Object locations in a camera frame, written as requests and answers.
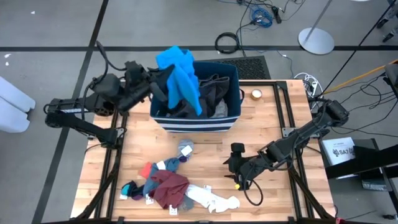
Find black garment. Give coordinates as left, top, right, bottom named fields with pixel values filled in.
left=155, top=73, right=231, bottom=119

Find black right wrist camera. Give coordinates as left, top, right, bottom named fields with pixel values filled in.
left=230, top=142, right=246, bottom=155

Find white printed paper sign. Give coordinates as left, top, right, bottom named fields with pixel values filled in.
left=322, top=136, right=357, bottom=166

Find maroon garment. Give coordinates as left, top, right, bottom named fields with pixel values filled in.
left=149, top=169, right=190, bottom=210

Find thin black pole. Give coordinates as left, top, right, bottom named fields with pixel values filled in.
left=322, top=1, right=398, bottom=95

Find grey sock with blue toe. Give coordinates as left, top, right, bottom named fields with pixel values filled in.
left=176, top=139, right=195, bottom=164

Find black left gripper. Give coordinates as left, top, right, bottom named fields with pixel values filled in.
left=125, top=64, right=175, bottom=104

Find navy white striped fabric basket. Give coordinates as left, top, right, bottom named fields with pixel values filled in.
left=149, top=60, right=246, bottom=134

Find coiled blue cable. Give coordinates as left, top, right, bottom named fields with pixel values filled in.
left=250, top=7, right=274, bottom=29

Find black power strip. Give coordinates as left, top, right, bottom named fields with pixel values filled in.
left=271, top=6, right=283, bottom=24

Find black floor cables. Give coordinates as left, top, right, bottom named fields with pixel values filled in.
left=329, top=73, right=398, bottom=138

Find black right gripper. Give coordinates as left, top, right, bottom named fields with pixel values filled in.
left=223, top=152, right=261, bottom=192

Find black side shelf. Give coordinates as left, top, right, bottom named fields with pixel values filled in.
left=325, top=138, right=398, bottom=180

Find black aluminium table frame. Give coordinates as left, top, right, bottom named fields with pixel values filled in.
left=74, top=80, right=335, bottom=224

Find orange red sock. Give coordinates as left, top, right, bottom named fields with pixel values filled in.
left=139, top=161, right=154, bottom=180

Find white sock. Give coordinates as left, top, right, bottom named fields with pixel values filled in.
left=207, top=195, right=241, bottom=215
left=185, top=183, right=218, bottom=208

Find bright blue towel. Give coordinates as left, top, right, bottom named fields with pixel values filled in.
left=155, top=45, right=203, bottom=116

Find white round stand base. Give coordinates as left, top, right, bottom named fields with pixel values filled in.
left=297, top=0, right=336, bottom=56

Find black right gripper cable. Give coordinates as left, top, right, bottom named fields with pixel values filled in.
left=242, top=179, right=266, bottom=207

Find slate blue sock pair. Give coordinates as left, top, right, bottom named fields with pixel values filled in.
left=142, top=157, right=182, bottom=198

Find plain grey sock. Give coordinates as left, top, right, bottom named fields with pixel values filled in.
left=182, top=197, right=196, bottom=212

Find black wheeled cart base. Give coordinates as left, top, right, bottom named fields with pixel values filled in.
left=376, top=0, right=398, bottom=44

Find pale grey plastic cover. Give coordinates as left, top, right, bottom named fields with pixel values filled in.
left=0, top=76, right=37, bottom=134

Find black floor grate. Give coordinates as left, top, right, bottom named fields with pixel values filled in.
left=214, top=55, right=272, bottom=80

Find coiled black floor cable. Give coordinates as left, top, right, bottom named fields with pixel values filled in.
left=214, top=32, right=241, bottom=55

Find yellow pole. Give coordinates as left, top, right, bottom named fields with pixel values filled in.
left=323, top=59, right=398, bottom=95

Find white cable bundle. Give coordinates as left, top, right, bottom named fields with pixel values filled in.
left=294, top=72, right=324, bottom=98

